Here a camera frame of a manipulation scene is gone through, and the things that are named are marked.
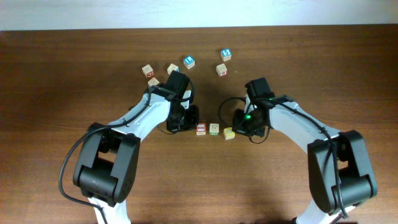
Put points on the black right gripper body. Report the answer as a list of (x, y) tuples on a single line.
[(241, 123)]

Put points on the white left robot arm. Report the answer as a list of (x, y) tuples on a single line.
[(107, 163)]

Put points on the blue 5 wooden block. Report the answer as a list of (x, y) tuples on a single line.
[(226, 54)]

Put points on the red Q wooden block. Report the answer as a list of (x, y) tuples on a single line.
[(148, 71)]

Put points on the green letter wooden block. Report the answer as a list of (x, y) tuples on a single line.
[(153, 81)]

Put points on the green R wooden block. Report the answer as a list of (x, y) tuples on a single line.
[(214, 129)]

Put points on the blue L wooden block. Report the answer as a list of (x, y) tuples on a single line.
[(189, 62)]

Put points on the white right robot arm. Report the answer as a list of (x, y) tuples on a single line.
[(340, 173)]

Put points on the blue H wooden block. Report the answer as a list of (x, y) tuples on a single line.
[(172, 67)]

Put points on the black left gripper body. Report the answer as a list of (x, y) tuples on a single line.
[(185, 117)]

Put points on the red 9 wooden block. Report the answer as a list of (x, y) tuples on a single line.
[(221, 70)]

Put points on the red I wooden block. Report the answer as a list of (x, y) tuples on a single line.
[(201, 129)]

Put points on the yellow O wooden block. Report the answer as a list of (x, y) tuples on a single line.
[(228, 133)]

